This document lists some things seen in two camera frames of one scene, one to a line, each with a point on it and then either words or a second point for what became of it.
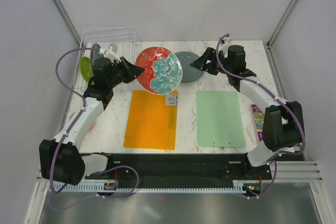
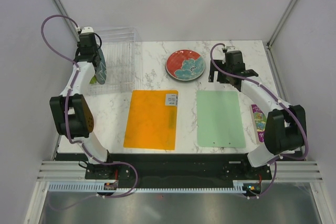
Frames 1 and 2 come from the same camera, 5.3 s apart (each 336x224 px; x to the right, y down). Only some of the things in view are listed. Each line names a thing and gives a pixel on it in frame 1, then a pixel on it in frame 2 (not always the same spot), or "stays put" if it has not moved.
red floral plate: x=163 y=71 → x=185 y=65
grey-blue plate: x=190 y=73 → x=184 y=70
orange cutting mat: x=150 y=124 stays put
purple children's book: x=258 y=117 stays put
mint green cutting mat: x=219 y=119 stays put
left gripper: x=132 y=70 → x=79 y=46
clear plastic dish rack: x=125 y=40 stays put
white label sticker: x=171 y=99 stays put
